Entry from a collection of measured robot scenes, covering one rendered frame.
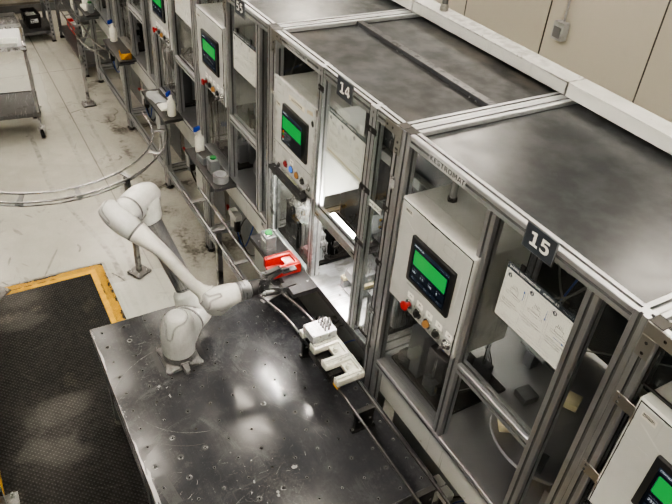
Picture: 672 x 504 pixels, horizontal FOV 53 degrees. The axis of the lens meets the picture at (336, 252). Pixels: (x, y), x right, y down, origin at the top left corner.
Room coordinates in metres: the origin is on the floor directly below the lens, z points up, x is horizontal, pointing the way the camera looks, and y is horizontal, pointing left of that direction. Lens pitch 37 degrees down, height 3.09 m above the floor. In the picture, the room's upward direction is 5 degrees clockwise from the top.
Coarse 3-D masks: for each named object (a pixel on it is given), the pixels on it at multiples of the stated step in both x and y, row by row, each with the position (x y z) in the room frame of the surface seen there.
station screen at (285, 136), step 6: (282, 114) 2.88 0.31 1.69; (282, 120) 2.87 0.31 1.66; (288, 120) 2.82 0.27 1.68; (294, 126) 2.77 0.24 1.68; (282, 132) 2.87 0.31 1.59; (282, 138) 2.87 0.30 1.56; (288, 138) 2.82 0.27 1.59; (288, 144) 2.82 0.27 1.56; (294, 144) 2.76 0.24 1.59; (300, 144) 2.71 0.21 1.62; (294, 150) 2.76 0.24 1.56; (300, 150) 2.71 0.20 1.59; (300, 156) 2.71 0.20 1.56
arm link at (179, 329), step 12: (168, 312) 2.24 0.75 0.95; (180, 312) 2.25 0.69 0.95; (192, 312) 2.31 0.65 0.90; (168, 324) 2.18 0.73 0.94; (180, 324) 2.18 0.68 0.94; (192, 324) 2.22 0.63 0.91; (168, 336) 2.16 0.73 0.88; (180, 336) 2.16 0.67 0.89; (192, 336) 2.20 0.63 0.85; (168, 348) 2.15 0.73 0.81; (180, 348) 2.15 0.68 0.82; (192, 348) 2.19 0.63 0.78; (180, 360) 2.15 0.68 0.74
